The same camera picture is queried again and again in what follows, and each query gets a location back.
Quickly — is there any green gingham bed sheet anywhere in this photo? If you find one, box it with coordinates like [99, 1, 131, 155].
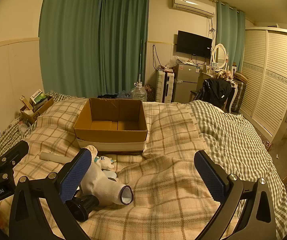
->
[0, 91, 70, 162]

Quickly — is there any brown suitcase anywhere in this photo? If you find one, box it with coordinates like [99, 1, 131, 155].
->
[231, 78, 247, 113]

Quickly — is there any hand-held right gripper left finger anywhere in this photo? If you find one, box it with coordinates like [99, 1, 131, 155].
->
[8, 148, 94, 240]

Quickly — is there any wide green curtain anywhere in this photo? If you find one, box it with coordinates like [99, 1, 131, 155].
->
[38, 0, 150, 98]

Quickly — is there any white louvered wardrobe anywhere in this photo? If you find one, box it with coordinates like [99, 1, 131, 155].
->
[238, 27, 287, 143]

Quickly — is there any black wall television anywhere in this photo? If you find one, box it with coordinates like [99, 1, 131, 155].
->
[176, 30, 213, 58]

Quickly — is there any green gingham duvet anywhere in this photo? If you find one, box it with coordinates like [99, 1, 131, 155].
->
[188, 100, 287, 233]

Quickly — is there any large open cardboard box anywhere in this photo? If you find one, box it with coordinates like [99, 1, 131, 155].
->
[73, 98, 148, 153]

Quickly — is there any clear plastic bottle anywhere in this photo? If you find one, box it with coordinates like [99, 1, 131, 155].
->
[18, 121, 31, 133]

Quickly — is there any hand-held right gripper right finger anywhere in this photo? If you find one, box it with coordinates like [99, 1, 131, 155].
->
[194, 151, 278, 240]

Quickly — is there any white cylindrical tube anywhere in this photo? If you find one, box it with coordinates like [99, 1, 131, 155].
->
[39, 151, 81, 161]

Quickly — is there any small cardboard box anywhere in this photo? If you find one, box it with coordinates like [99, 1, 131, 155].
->
[20, 95, 55, 125]

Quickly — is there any narrow green curtain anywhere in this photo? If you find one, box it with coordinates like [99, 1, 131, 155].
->
[216, 0, 246, 68]

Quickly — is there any black jacket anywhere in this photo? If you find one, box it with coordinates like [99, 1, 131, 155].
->
[199, 78, 232, 106]

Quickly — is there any green and white carton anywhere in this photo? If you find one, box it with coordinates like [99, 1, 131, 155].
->
[29, 89, 45, 106]

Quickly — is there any clear plastic bag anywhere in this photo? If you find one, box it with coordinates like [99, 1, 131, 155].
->
[168, 56, 184, 68]

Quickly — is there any white dressing table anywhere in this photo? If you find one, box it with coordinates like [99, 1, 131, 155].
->
[201, 68, 244, 113]

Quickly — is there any beige plaid blanket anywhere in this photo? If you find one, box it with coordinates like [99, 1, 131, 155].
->
[0, 97, 248, 240]

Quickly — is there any white sock with purple cuff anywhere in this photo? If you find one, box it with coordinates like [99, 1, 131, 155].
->
[80, 145, 134, 206]

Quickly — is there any silver refrigerator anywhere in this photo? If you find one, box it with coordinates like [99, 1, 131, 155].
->
[173, 63, 201, 103]

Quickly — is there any white ribbed suitcase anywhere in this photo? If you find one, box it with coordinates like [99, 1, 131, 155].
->
[155, 70, 175, 103]

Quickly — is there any light blue flat item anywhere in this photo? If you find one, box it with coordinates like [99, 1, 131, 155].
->
[101, 169, 118, 180]

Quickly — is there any black plastic nozzle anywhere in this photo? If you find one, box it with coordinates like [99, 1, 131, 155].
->
[65, 194, 99, 222]

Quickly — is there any dark patterned bag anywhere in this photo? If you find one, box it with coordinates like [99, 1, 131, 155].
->
[144, 84, 156, 101]

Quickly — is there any white oval vanity mirror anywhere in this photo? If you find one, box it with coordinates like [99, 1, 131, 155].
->
[212, 43, 227, 71]

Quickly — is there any white air conditioner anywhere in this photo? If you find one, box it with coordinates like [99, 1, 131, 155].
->
[172, 0, 216, 19]

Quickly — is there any large clear water jug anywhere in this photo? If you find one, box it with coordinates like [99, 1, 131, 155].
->
[130, 82, 148, 103]

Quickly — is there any white plush toy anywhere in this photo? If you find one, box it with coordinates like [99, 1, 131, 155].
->
[93, 155, 116, 171]

